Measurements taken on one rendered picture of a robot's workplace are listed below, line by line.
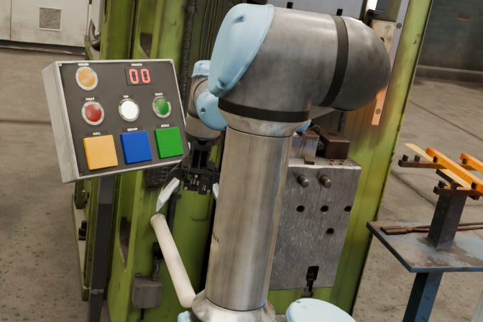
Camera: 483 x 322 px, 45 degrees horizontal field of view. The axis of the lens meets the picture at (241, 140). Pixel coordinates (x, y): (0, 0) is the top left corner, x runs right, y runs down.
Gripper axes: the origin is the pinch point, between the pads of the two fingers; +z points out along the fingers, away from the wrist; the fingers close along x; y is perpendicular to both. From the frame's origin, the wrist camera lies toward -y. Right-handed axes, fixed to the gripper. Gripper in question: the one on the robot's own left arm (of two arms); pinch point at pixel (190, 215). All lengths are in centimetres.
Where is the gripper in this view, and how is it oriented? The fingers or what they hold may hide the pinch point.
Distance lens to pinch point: 133.5
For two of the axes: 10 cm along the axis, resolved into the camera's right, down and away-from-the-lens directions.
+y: 0.5, 3.3, -9.4
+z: -1.6, 9.3, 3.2
